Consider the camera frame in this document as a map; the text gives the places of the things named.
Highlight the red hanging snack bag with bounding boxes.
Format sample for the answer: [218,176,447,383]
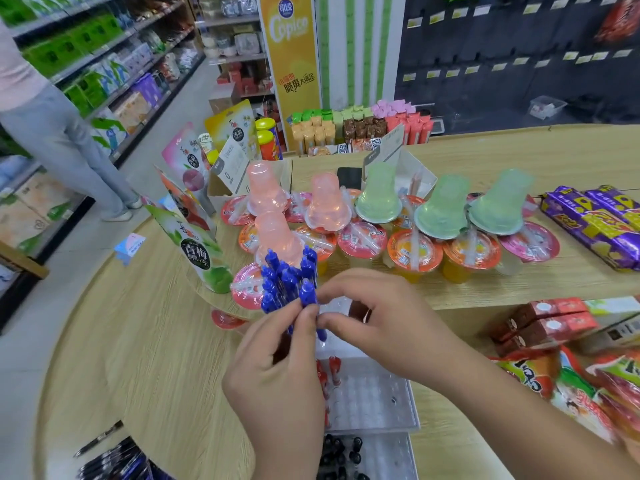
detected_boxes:
[595,0,640,43]

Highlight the white card sign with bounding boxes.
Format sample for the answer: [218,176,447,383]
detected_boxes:
[209,137,251,195]
[362,125,406,178]

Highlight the black pegboard display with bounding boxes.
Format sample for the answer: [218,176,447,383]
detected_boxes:
[395,0,640,135]

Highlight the pile of green candies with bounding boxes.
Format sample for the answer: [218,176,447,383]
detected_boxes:
[289,105,375,127]

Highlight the person's left hand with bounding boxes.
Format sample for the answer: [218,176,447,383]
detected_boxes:
[222,297,326,480]

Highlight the yellow banner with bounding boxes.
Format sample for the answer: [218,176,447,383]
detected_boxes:
[257,0,322,151]

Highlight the jelly cup display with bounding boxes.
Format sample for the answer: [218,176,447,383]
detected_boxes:
[221,187,561,285]

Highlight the cluster of blue pens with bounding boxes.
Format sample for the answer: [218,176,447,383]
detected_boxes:
[259,246,329,343]

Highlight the row of white candy packets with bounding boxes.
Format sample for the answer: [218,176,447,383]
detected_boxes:
[309,138,383,157]

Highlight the background store shelf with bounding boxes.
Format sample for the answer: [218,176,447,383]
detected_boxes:
[0,0,206,335]

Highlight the cluster of red pens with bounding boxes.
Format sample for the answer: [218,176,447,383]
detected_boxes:
[315,354,343,431]

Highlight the cluster of black pens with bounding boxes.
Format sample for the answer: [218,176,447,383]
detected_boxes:
[319,433,371,480]

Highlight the pile of pink candies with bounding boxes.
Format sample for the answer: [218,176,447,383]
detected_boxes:
[372,99,419,118]

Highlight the pile of brown candies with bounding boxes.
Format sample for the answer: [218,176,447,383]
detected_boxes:
[342,117,389,141]

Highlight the pile of colourful snack bags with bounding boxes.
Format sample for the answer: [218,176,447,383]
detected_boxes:
[492,344,640,451]

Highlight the clear cup with red lid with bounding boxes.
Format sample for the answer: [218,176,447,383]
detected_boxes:
[229,262,266,311]

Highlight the person's right forearm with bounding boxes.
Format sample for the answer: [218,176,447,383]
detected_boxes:
[425,339,640,480]

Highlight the pile of blue black pens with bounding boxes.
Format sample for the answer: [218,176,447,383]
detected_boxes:
[73,419,173,480]

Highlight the row of red candy sticks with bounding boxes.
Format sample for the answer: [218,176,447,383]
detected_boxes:
[387,113,435,145]

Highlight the green jelly pouch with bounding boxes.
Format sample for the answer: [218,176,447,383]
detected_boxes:
[145,204,235,295]

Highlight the yellow white jelly pouch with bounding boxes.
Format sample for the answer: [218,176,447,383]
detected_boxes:
[203,98,261,163]

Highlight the red jelly pouch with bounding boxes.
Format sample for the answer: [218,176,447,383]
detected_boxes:
[157,169,217,231]

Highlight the black flat device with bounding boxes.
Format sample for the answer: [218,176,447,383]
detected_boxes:
[336,167,363,191]

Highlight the pink white jelly pouch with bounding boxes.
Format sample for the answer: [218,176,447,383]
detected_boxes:
[161,122,211,193]

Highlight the light wooden board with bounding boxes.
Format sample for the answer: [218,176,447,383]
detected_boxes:
[0,242,50,281]

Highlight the person's right hand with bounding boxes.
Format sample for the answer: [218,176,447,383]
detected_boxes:
[315,268,466,391]

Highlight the red lid pink jelly cup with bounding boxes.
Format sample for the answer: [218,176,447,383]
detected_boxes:
[211,308,249,331]

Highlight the rear store shelf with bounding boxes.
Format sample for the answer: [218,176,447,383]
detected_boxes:
[192,0,276,101]

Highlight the small clear plastic cup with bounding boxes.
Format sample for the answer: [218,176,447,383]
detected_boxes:
[528,95,569,121]

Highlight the white green striped banner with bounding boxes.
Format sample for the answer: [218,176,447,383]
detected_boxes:
[315,0,407,111]

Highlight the row of tan candy sticks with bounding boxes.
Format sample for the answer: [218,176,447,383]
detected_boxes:
[291,119,337,155]

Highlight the purple candy packets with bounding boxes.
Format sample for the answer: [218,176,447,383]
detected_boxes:
[539,184,640,273]

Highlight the clear tiered pen holder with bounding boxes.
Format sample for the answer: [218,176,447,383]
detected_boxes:
[312,294,421,480]

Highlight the stack of red snack packets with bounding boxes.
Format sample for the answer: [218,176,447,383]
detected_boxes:
[489,297,599,355]

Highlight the green jelly cup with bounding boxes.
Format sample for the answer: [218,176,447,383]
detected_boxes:
[413,174,472,241]
[355,162,403,225]
[468,168,536,237]

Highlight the wooden round tier stand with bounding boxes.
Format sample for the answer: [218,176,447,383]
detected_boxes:
[187,214,301,325]

